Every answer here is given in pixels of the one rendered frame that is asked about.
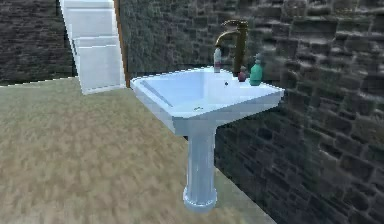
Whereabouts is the brass faucet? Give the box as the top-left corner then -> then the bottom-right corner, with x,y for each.
214,19 -> 250,77

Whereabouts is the white panelled room door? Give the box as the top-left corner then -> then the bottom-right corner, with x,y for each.
59,0 -> 132,96

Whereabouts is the teal soap bottle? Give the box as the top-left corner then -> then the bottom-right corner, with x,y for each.
249,54 -> 265,87

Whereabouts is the white pink tipped bottle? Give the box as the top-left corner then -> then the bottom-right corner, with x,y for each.
213,47 -> 223,74

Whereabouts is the small maroon round bottle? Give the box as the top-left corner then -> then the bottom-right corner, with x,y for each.
237,65 -> 248,83

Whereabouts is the white pedestal sink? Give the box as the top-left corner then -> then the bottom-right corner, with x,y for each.
129,66 -> 286,214

